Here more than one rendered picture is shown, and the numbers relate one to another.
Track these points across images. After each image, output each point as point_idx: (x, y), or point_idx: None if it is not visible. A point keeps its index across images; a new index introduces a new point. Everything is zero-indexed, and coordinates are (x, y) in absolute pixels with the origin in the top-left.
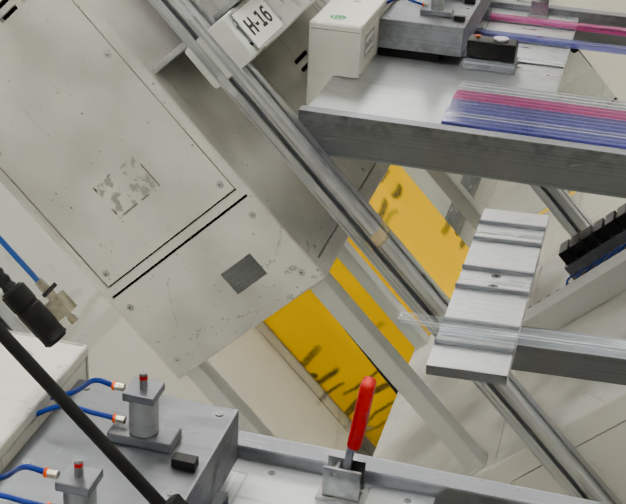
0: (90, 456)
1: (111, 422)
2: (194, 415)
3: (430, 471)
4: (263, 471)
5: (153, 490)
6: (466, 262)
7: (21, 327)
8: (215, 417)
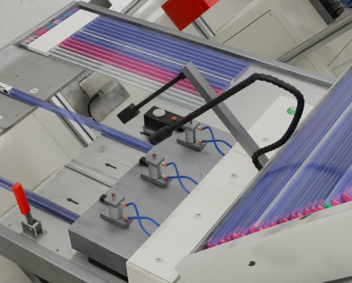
0: (143, 211)
1: (127, 229)
2: (89, 227)
3: None
4: (60, 251)
5: (136, 105)
6: None
7: None
8: (80, 225)
